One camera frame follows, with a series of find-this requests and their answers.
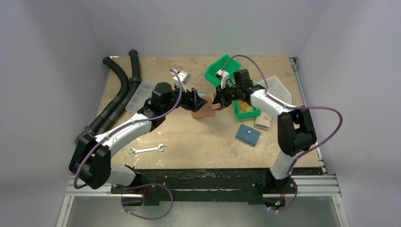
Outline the silver wrench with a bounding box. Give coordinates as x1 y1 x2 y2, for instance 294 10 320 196
129 144 165 156

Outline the small green plastic bin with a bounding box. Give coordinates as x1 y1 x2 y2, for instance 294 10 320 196
233 100 261 119

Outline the blue leather card holder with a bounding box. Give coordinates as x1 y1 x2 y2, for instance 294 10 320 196
235 124 261 146

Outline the black corrugated hose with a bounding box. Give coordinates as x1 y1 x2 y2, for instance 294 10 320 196
75 56 130 146
96 50 142 138

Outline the large green plastic bin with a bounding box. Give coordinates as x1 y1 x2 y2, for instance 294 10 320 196
204 54 243 88

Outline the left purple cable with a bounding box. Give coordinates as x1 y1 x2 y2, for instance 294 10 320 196
73 68 183 221

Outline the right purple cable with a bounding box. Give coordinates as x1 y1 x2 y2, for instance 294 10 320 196
220 54 344 214

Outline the purple cable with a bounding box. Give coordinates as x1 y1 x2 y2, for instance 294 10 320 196
220 54 344 214
73 68 183 221

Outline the clear white plastic bin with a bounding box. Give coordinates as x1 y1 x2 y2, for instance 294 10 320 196
257 76 292 105

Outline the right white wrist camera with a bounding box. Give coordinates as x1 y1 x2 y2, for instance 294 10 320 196
216 69 230 89

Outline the right black corrugated hose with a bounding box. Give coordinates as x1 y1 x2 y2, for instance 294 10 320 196
96 50 142 138

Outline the clear plastic organizer box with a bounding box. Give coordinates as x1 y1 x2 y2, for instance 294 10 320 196
125 80 156 114

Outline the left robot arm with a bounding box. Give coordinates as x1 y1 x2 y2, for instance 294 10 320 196
69 82 207 189

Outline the left black corrugated hose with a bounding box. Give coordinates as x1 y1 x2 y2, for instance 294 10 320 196
75 56 130 146

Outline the aluminium frame rail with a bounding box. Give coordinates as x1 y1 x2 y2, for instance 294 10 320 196
288 175 351 227

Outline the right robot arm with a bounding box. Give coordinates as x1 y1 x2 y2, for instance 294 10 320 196
213 69 317 180

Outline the pink leather card holder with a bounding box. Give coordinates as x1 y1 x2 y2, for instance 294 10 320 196
191 95 221 118

